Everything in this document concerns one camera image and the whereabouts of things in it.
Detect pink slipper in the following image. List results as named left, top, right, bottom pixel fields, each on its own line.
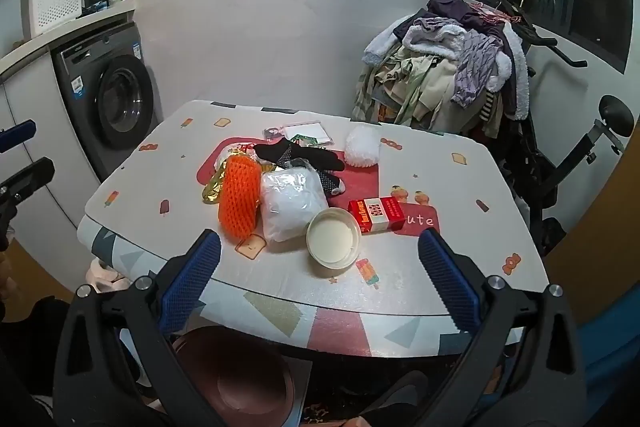
left=85, top=258, right=127, bottom=294

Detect red cigarette box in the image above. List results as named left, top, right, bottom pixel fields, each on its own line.
left=347, top=196, right=407, bottom=236

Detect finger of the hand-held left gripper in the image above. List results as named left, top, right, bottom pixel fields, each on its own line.
left=0, top=157, right=55, bottom=208
left=0, top=119, right=37, bottom=154

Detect white crumpled snack wrapper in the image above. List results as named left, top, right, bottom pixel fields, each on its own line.
left=215, top=144, right=257, bottom=170

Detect grey front-load washing machine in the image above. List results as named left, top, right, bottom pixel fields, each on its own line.
left=50, top=21, right=166, bottom=184

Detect black patterned sock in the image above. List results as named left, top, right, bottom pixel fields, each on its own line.
left=253, top=138, right=347, bottom=196

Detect white counter cabinet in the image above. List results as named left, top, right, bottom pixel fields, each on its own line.
left=0, top=3, right=137, bottom=268

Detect person's black pants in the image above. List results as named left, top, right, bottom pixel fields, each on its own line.
left=0, top=297, right=73, bottom=427

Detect black stool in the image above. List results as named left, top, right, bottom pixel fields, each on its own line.
left=480, top=0, right=636, bottom=258

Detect brown plastic basin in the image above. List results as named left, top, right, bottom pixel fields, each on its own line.
left=170, top=326, right=297, bottom=426

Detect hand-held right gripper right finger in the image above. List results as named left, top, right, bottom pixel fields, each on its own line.
left=417, top=229, right=588, bottom=427

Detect white round paper bowl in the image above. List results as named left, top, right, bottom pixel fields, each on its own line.
left=306, top=207, right=362, bottom=269

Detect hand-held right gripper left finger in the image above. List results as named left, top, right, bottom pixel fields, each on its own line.
left=52, top=229, right=226, bottom=427

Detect red bear placemat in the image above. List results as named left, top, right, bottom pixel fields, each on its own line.
left=196, top=137, right=441, bottom=236

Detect pile of clothes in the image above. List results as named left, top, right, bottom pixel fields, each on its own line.
left=350, top=0, right=533, bottom=142

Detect blue fabric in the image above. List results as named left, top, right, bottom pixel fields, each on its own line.
left=572, top=302, right=640, bottom=427

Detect orange foam net sleeve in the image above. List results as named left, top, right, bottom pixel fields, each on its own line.
left=218, top=155, right=262, bottom=239

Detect white plastic bag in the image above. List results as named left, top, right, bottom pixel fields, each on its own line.
left=260, top=168, right=329, bottom=243

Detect gold foil wrapper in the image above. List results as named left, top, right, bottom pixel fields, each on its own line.
left=201, top=166, right=232, bottom=206

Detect pink and white packet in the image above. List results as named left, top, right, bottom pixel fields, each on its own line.
left=282, top=120, right=337, bottom=146

